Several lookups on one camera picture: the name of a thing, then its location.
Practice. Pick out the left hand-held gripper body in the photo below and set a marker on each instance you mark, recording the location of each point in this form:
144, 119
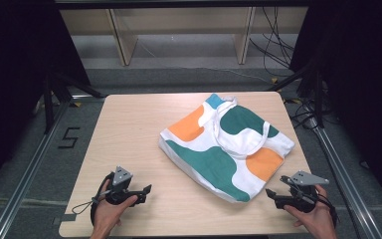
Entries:
122, 177

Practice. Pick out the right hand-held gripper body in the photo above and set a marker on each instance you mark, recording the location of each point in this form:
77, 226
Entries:
306, 179

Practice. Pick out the white tote bag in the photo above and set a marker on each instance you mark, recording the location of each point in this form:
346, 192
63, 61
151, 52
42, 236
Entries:
212, 162

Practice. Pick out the person's left hand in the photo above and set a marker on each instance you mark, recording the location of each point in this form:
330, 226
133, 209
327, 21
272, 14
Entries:
106, 215

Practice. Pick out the person's right hand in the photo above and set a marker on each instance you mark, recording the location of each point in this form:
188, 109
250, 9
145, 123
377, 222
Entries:
318, 220

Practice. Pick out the grey tape strip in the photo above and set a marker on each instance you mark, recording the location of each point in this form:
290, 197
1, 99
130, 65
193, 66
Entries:
67, 218

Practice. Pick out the yellow tape piece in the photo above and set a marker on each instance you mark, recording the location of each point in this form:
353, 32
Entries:
294, 101
274, 80
76, 104

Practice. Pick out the black metal stand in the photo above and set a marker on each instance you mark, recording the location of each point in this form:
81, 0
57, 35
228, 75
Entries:
48, 106
318, 99

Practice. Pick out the black curtain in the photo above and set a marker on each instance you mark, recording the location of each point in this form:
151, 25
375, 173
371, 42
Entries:
13, 83
361, 83

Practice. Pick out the light wooden shelf unit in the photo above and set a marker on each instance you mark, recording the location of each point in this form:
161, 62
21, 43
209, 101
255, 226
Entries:
126, 43

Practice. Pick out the aluminium floor rail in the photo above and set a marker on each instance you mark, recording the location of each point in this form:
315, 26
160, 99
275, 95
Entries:
344, 179
26, 172

